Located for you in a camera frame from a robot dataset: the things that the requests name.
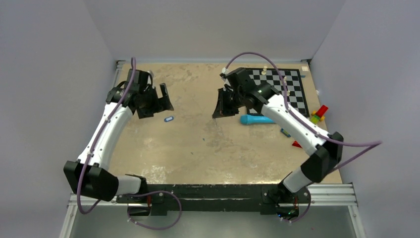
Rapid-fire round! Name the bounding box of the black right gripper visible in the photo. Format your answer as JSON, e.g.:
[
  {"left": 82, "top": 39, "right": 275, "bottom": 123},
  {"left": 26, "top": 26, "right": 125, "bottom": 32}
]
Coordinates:
[{"left": 213, "top": 87, "right": 245, "bottom": 118}]

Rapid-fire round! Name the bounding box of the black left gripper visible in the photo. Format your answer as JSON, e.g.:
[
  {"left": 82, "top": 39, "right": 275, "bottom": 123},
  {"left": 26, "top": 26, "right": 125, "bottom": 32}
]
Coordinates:
[{"left": 137, "top": 83, "right": 173, "bottom": 119}]

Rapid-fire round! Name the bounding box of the blue plastic key tag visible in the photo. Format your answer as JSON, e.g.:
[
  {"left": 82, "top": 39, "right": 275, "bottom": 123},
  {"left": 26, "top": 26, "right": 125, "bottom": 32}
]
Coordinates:
[{"left": 164, "top": 116, "right": 174, "bottom": 122}]

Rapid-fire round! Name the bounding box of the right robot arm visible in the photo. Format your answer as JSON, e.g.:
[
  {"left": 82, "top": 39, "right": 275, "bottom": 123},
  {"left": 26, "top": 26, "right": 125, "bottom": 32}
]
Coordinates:
[{"left": 212, "top": 67, "right": 344, "bottom": 202}]

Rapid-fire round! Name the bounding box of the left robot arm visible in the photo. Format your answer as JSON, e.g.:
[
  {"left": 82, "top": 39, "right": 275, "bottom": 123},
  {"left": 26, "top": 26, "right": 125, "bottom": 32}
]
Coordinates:
[{"left": 63, "top": 69, "right": 173, "bottom": 203}]

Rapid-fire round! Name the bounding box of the light blue plastic cylinder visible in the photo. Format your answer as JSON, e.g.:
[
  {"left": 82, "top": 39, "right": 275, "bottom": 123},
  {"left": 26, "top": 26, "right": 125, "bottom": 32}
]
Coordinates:
[{"left": 239, "top": 114, "right": 274, "bottom": 125}]

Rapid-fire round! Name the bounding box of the black white chessboard mat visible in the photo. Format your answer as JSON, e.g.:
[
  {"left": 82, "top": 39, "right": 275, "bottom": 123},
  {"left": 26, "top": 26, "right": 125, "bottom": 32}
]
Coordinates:
[{"left": 244, "top": 68, "right": 310, "bottom": 118}]

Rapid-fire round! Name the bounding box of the red triangular block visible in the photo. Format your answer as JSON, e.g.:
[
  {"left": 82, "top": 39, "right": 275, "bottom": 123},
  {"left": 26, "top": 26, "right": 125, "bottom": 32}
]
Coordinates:
[{"left": 292, "top": 141, "right": 301, "bottom": 148}]

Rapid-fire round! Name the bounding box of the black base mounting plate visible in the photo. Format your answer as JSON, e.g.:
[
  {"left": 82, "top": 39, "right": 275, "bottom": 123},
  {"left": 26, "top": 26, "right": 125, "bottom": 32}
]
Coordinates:
[{"left": 116, "top": 184, "right": 311, "bottom": 216}]

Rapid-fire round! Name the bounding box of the red green toy block stack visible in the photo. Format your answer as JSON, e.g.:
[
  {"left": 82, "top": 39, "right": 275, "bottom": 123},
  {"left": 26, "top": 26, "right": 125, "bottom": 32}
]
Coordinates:
[{"left": 310, "top": 105, "right": 329, "bottom": 124}]

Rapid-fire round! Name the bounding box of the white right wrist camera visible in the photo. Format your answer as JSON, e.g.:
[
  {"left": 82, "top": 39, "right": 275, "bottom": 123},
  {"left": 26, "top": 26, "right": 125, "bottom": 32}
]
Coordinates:
[{"left": 219, "top": 67, "right": 232, "bottom": 91}]

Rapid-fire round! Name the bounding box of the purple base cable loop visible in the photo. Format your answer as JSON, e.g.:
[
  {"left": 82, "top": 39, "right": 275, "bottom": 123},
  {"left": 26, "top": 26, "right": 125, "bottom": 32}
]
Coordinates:
[{"left": 127, "top": 190, "right": 183, "bottom": 231}]

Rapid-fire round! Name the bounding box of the aluminium frame rail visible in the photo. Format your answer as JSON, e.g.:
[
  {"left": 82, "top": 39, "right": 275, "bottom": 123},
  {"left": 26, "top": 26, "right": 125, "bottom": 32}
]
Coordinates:
[{"left": 60, "top": 184, "right": 365, "bottom": 238}]

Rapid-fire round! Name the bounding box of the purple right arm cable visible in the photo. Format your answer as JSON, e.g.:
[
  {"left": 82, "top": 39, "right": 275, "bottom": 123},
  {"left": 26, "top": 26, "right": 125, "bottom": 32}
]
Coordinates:
[{"left": 223, "top": 52, "right": 383, "bottom": 172}]

